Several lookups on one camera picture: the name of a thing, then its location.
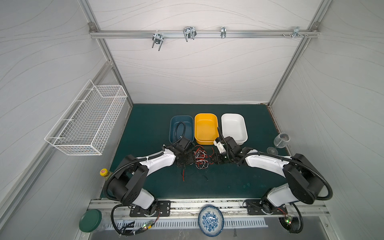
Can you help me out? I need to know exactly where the black cable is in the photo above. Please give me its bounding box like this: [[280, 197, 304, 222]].
[[175, 154, 211, 181]]

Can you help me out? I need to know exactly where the red cable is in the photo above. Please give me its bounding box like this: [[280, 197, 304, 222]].
[[182, 145, 216, 183]]

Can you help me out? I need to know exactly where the white cable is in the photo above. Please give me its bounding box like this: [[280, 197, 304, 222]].
[[193, 149, 211, 169]]

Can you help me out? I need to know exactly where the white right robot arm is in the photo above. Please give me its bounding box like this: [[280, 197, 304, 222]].
[[214, 137, 333, 211]]

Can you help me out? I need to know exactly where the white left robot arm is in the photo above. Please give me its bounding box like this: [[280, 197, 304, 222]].
[[103, 137, 192, 215]]

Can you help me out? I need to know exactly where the blue plastic bin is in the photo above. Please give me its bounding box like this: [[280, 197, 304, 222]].
[[169, 115, 195, 143]]

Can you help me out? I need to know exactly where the white plastic bin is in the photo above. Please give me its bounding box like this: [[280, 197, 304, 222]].
[[221, 113, 248, 146]]

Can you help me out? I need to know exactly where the yellow plastic bin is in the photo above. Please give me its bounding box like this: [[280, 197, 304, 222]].
[[195, 113, 219, 145]]

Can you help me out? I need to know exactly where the clear plastic lid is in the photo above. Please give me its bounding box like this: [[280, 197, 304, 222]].
[[267, 147, 279, 156]]

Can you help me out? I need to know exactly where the clear measuring cup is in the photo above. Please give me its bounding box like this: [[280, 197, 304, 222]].
[[274, 133, 291, 149]]

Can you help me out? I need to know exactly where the blue white patterned plate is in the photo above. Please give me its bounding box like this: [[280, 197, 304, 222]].
[[198, 205, 224, 237]]

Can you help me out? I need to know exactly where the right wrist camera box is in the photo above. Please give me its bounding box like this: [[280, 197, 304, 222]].
[[214, 138, 226, 154]]

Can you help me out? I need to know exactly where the white wire basket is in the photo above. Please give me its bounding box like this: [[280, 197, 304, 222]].
[[45, 80, 127, 156]]

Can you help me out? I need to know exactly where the metal crossbar rail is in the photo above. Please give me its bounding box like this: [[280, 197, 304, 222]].
[[90, 29, 321, 39]]

